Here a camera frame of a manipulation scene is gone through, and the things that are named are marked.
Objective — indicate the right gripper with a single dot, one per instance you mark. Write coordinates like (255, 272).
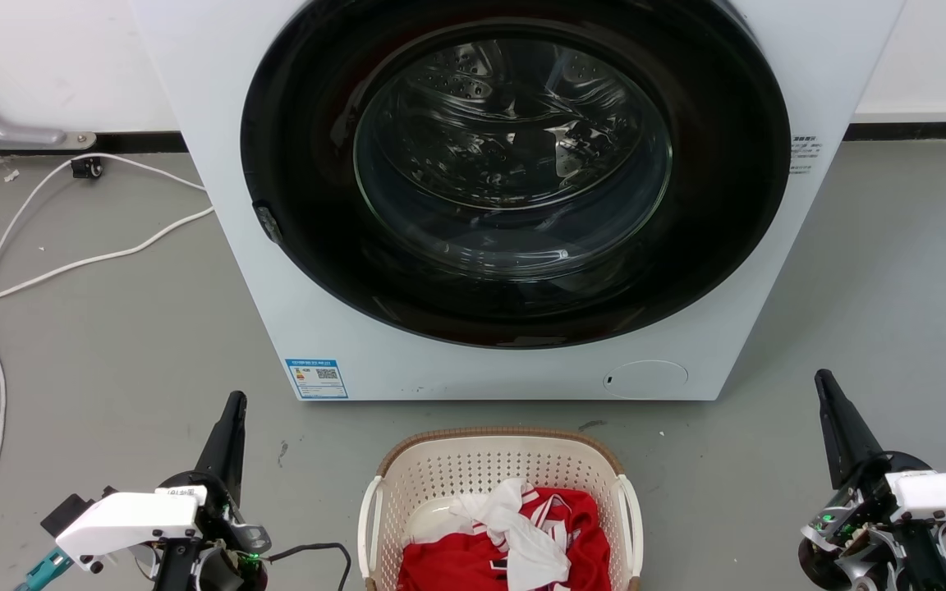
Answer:
(859, 533)

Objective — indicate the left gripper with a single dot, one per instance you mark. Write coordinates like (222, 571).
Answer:
(222, 533)

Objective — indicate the white perforated laundry basket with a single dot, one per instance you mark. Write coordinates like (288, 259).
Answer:
(440, 468)

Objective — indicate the blue energy label sticker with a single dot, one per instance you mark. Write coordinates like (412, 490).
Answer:
(317, 379)

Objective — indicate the white front-load washing machine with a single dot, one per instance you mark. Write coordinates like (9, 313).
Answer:
(272, 328)

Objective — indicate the round white filter cover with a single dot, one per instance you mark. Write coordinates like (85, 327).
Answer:
(645, 379)

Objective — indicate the red sports jersey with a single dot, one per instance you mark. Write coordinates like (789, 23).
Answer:
(456, 566)

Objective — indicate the small printed text sticker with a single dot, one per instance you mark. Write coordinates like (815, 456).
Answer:
(803, 154)

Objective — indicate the black round washer door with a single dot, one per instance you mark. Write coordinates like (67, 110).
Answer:
(300, 164)

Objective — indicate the black baseboard strip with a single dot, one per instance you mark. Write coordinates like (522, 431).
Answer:
(916, 131)

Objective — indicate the white garment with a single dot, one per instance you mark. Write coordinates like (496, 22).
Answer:
(526, 542)

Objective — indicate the small black caster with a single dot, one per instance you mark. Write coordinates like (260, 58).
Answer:
(88, 167)

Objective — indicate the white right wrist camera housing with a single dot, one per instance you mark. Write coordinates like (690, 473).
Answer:
(945, 492)

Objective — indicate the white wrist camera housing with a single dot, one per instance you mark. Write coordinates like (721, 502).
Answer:
(128, 521)
(945, 492)

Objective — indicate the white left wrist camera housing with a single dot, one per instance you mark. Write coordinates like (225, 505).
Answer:
(128, 521)

